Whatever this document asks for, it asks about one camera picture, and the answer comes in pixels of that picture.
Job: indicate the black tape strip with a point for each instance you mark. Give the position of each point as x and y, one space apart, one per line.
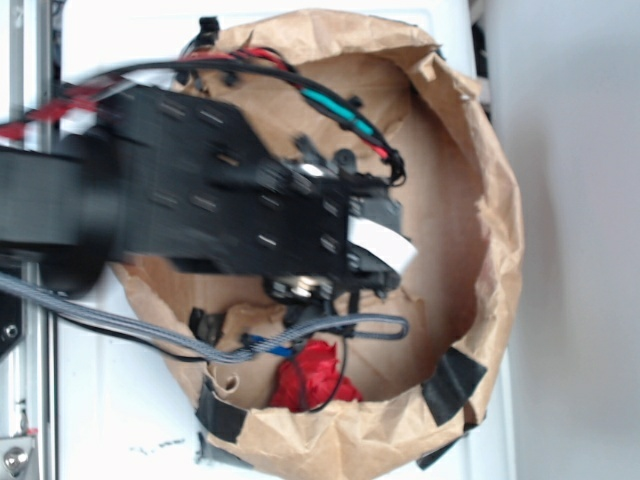
450 387
219 418

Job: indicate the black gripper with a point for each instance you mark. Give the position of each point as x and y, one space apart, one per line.
373 248

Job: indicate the red crumpled ball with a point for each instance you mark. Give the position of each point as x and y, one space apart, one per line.
311 379

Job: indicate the brown paper bag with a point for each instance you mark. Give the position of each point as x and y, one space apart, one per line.
460 254

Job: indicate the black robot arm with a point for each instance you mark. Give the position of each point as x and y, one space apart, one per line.
188 180

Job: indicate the black tape strip left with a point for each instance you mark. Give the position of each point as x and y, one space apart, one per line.
219 418

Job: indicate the black tape strip right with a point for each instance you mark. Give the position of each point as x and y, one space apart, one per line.
450 387

